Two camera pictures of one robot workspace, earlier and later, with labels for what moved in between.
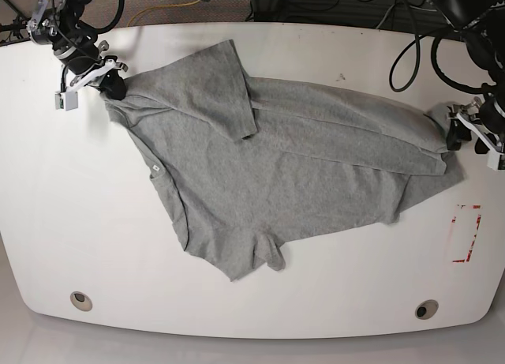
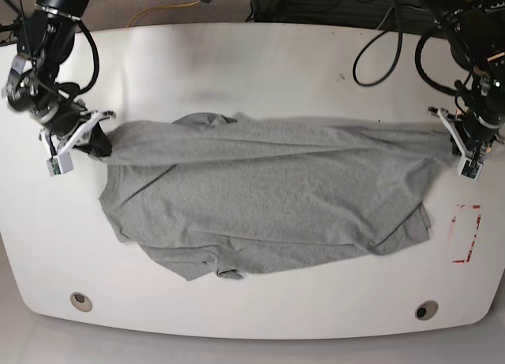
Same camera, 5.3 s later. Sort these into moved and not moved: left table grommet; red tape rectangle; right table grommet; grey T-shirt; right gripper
Moved: right gripper; grey T-shirt
Not moved: red tape rectangle; right table grommet; left table grommet
